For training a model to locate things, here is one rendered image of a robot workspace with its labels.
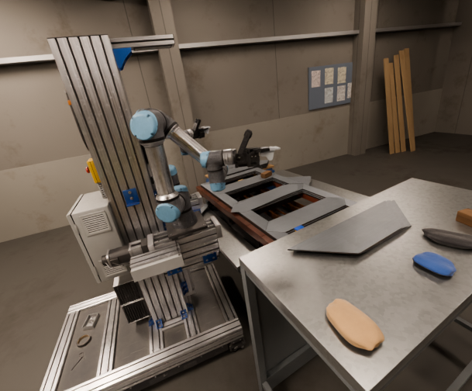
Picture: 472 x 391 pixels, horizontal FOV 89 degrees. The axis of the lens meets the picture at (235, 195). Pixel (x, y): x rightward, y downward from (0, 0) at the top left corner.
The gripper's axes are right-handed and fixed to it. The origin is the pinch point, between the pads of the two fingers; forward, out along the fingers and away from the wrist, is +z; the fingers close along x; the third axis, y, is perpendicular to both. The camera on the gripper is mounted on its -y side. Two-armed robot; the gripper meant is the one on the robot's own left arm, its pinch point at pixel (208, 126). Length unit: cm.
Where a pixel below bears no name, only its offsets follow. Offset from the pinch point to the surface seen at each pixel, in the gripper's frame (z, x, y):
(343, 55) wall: 423, -59, -58
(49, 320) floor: -162, -60, 156
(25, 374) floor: -185, -14, 149
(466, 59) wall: 695, 121, -43
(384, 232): -38, 156, 17
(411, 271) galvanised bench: -55, 169, 18
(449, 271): -52, 178, 14
